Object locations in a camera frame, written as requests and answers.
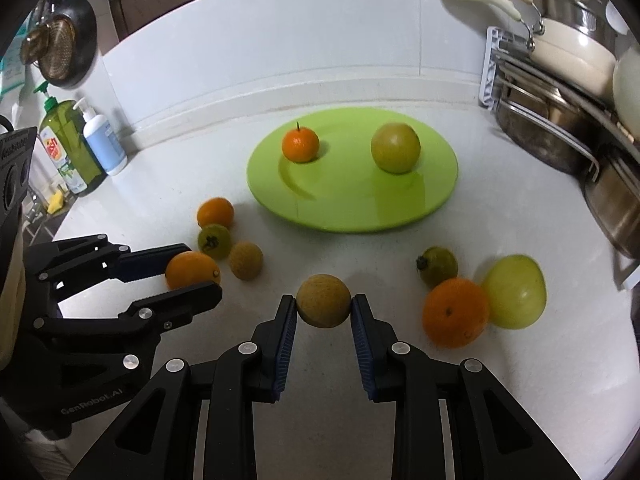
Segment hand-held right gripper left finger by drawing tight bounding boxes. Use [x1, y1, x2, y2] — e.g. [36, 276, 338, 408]
[67, 294, 299, 480]

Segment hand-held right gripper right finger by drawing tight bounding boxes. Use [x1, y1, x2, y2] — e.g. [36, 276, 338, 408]
[350, 294, 583, 480]

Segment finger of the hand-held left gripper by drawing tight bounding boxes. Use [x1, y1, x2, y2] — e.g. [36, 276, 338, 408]
[31, 281, 224, 377]
[25, 233, 194, 302]

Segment small green persimmon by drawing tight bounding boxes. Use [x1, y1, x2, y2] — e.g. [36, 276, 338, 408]
[416, 246, 459, 289]
[197, 224, 232, 260]

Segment small brown round fruit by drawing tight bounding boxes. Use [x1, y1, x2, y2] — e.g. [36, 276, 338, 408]
[228, 241, 264, 281]

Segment small orange mandarin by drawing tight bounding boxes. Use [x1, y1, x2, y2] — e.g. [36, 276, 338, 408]
[196, 197, 235, 229]

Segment large orange mandarin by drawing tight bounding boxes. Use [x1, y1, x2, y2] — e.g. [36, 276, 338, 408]
[422, 278, 491, 350]

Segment green plate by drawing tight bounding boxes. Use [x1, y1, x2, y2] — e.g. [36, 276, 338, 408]
[246, 107, 459, 234]

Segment yellow green apple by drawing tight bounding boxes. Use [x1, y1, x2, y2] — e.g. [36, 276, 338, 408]
[481, 254, 547, 330]

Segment stemmed orange mandarin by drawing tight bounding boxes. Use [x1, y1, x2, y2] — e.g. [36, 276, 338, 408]
[281, 121, 321, 164]

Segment brownish green apple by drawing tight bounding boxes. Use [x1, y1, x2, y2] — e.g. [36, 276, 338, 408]
[370, 122, 421, 175]

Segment white blue pump bottle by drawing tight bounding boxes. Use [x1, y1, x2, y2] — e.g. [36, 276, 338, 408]
[72, 97, 129, 177]

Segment green dish soap bottle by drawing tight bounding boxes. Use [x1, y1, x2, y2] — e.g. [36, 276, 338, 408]
[33, 81, 109, 197]

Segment teal cardboard box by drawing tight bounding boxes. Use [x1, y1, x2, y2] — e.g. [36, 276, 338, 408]
[0, 52, 27, 100]

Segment black frying pan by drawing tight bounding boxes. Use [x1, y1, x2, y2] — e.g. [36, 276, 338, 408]
[37, 0, 98, 89]

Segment copper mesh strainer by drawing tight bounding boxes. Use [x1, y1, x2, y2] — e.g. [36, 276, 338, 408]
[22, 14, 76, 69]

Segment white pot rack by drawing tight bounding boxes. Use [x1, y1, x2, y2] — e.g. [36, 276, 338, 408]
[478, 27, 640, 196]

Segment cream kettle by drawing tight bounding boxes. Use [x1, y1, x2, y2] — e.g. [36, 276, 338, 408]
[612, 44, 640, 142]

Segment steel pot with lid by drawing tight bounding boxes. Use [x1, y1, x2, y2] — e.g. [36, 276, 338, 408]
[537, 0, 621, 55]

